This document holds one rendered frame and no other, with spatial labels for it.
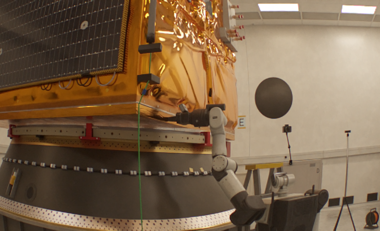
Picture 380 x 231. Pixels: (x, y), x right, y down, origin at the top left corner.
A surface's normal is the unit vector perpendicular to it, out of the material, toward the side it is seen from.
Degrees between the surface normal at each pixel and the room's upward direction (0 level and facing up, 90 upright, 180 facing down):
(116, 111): 90
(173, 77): 98
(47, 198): 62
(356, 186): 90
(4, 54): 90
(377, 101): 90
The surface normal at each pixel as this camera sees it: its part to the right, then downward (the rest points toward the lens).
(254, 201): 0.44, -0.75
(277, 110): -0.32, -0.13
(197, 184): 0.65, -0.55
